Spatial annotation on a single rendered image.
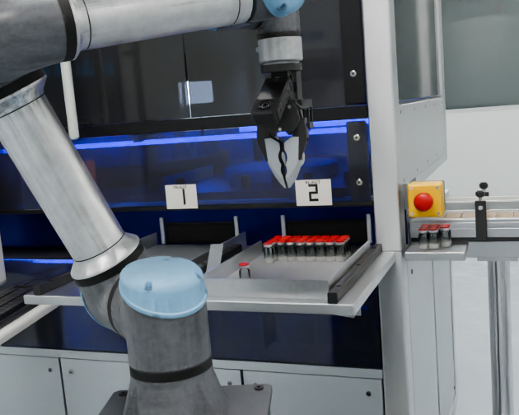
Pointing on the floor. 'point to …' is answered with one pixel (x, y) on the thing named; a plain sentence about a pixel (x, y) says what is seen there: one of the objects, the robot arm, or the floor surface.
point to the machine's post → (388, 202)
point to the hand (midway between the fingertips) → (285, 181)
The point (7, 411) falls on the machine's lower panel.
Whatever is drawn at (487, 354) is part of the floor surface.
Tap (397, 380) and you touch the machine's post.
